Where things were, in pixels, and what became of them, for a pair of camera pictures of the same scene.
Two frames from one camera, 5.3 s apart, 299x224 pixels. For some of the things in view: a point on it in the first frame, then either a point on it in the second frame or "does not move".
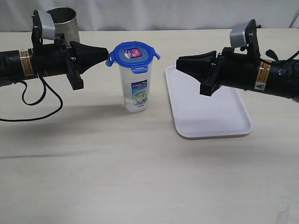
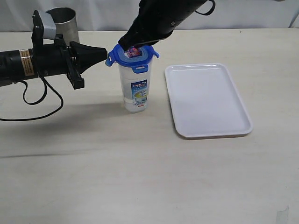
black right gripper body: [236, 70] to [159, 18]
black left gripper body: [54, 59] does not move
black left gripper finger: [86, 56] does not move
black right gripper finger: [198, 65] to [138, 35]
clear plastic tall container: [135, 87] does not move
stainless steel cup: [65, 22] does not move
